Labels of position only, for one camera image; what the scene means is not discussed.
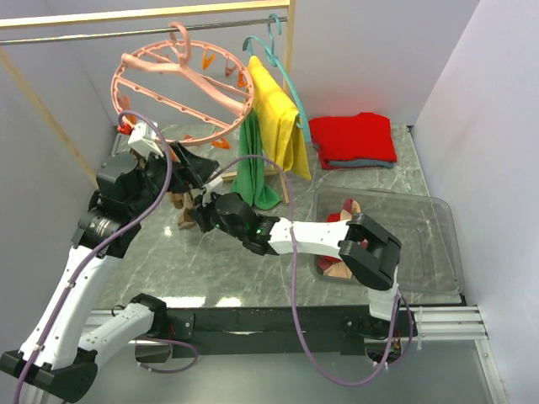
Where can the teal clothes hanger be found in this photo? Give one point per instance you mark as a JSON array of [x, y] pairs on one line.
[[274, 60]]

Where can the folded grey-blue cloth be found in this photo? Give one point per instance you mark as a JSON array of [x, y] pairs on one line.
[[359, 163]]

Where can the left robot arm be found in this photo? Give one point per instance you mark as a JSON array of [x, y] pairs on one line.
[[58, 357]]

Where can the pink round sock hanger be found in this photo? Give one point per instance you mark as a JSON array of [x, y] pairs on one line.
[[183, 81]]

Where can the red fleece sock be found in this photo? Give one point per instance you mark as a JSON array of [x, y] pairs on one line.
[[334, 217]]

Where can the black table front rail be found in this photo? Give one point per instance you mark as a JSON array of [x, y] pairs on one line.
[[271, 330]]

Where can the aluminium rail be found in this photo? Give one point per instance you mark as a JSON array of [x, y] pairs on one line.
[[449, 323]]

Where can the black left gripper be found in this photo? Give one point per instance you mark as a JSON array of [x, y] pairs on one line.
[[192, 172]]

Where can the green fleece sock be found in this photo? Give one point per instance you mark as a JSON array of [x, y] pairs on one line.
[[250, 178]]

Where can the yellow cloth on hanger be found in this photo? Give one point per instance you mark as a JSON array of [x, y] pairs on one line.
[[282, 140]]

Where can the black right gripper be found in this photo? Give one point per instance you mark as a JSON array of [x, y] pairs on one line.
[[201, 213]]

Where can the metal hanging rod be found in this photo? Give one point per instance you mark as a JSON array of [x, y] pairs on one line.
[[112, 35]]

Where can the clear plastic storage bin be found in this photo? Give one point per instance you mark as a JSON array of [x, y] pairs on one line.
[[430, 259]]

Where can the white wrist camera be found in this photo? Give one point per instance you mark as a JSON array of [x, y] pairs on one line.
[[211, 189], [142, 140]]

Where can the brown patterned sock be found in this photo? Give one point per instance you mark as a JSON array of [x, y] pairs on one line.
[[185, 203]]

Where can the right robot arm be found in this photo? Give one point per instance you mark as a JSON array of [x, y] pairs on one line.
[[369, 250]]

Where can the beige purple striped sock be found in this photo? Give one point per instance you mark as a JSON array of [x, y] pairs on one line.
[[350, 208]]

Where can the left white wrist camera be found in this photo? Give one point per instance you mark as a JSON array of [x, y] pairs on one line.
[[142, 140]]

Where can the wooden clothes rack frame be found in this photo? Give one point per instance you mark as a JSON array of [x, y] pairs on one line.
[[57, 119]]

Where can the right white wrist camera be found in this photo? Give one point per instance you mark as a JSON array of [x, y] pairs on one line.
[[211, 189]]

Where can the folded red cloth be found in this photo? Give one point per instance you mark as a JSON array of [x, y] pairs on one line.
[[362, 136]]

